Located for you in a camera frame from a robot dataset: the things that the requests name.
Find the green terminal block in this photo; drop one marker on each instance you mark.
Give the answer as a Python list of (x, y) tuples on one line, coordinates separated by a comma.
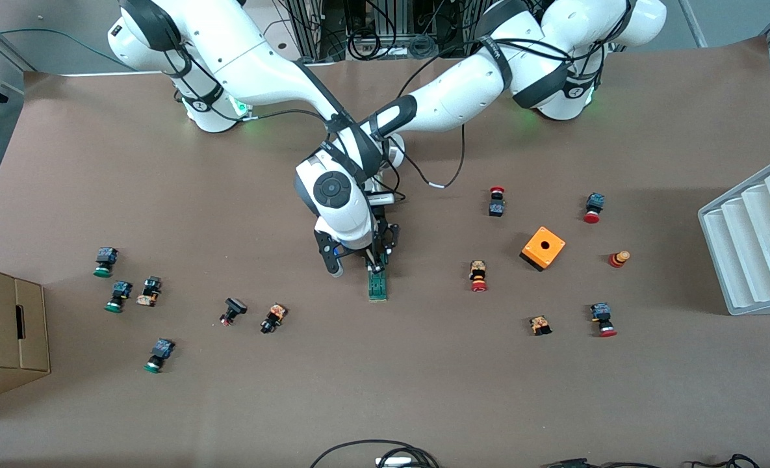
[(377, 286)]

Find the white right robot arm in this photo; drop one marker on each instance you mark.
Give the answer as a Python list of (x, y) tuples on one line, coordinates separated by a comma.
[(261, 58)]

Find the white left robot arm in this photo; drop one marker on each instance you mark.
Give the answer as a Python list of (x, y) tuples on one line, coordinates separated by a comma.
[(462, 97)]

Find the red button yellow orange block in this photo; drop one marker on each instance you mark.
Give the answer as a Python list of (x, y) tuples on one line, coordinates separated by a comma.
[(477, 273)]

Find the red button black block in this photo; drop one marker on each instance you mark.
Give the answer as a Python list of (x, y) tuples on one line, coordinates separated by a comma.
[(496, 207)]

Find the brown paper table cover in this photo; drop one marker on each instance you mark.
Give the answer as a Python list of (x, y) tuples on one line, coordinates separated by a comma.
[(423, 390)]

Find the orange contact block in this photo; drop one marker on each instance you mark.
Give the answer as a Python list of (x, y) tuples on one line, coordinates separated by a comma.
[(540, 325)]

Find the white plug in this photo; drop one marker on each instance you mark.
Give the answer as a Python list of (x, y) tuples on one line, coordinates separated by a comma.
[(394, 462)]

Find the red mushroom button blue block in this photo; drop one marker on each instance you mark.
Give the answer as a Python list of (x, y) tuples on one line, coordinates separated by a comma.
[(602, 315), (594, 205)]

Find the aluminium equipment rack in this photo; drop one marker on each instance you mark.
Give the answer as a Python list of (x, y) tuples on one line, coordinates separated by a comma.
[(308, 26)]

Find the green mushroom push button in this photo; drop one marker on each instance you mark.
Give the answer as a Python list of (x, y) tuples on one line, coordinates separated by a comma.
[(160, 352), (105, 259), (119, 294)]

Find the small red orange knob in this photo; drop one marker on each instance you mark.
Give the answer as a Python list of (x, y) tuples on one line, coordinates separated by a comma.
[(618, 259)]

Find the white ridged tray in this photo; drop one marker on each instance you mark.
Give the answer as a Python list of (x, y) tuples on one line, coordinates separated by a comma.
[(748, 247)]

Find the brown cardboard box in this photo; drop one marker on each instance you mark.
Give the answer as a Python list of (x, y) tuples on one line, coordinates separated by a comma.
[(8, 325)]

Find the black selector switch orange block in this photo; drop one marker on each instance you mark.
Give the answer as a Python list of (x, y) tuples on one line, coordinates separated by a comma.
[(274, 317), (149, 291)]

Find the black flat head switch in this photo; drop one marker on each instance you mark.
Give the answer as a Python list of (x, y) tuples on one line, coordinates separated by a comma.
[(234, 307)]

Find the orange button enclosure box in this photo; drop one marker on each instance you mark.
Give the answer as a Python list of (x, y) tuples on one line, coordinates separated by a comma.
[(537, 253)]

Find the grey frame rail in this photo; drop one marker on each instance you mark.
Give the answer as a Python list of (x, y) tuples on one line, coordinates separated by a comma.
[(4, 42)]

